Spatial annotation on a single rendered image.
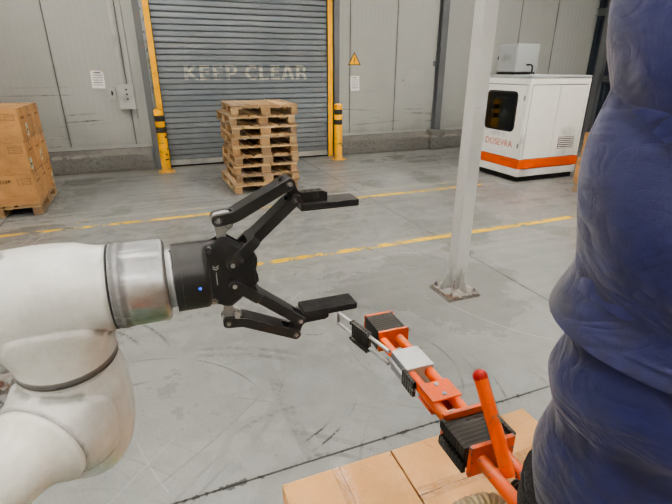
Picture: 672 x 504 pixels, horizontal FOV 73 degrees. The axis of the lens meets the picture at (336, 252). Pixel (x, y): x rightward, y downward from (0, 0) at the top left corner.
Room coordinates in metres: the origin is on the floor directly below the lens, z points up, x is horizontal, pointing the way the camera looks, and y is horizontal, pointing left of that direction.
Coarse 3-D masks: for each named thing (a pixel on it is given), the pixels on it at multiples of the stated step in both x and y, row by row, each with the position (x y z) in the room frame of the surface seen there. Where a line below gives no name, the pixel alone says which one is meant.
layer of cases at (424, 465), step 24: (528, 432) 1.31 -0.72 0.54; (384, 456) 1.20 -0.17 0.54; (408, 456) 1.20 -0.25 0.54; (432, 456) 1.20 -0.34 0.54; (312, 480) 1.10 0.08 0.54; (336, 480) 1.10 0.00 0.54; (360, 480) 1.10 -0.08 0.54; (384, 480) 1.10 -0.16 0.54; (408, 480) 1.11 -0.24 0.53; (432, 480) 1.10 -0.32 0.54; (456, 480) 1.10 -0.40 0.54; (480, 480) 1.10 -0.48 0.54
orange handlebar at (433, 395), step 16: (400, 336) 0.86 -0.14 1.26; (432, 368) 0.74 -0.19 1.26; (416, 384) 0.70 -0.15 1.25; (432, 384) 0.69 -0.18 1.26; (448, 384) 0.69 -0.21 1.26; (432, 400) 0.64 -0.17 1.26; (448, 400) 0.66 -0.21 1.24; (480, 464) 0.51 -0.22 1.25; (496, 480) 0.48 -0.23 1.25; (512, 496) 0.45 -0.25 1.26
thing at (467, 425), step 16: (448, 416) 0.59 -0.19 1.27; (464, 416) 0.60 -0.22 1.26; (480, 416) 0.60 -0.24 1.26; (448, 432) 0.56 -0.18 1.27; (464, 432) 0.56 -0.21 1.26; (480, 432) 0.56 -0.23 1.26; (512, 432) 0.56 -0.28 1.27; (448, 448) 0.56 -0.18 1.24; (464, 448) 0.52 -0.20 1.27; (480, 448) 0.52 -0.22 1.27; (512, 448) 0.54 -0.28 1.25; (464, 464) 0.52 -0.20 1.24; (496, 464) 0.54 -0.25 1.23
